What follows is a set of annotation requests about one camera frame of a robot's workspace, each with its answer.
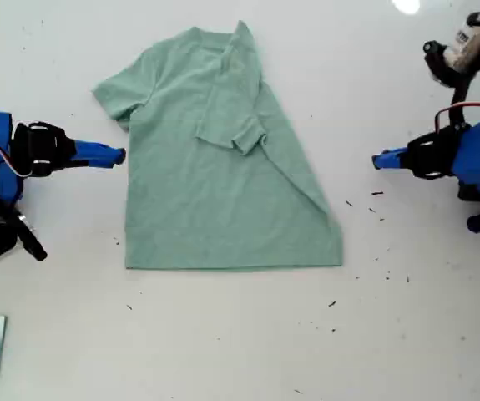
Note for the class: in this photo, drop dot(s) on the green t-shirt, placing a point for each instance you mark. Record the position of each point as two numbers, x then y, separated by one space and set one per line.
223 188

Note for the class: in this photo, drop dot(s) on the gripper camera stalk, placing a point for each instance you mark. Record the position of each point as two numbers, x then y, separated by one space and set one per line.
33 244
456 83

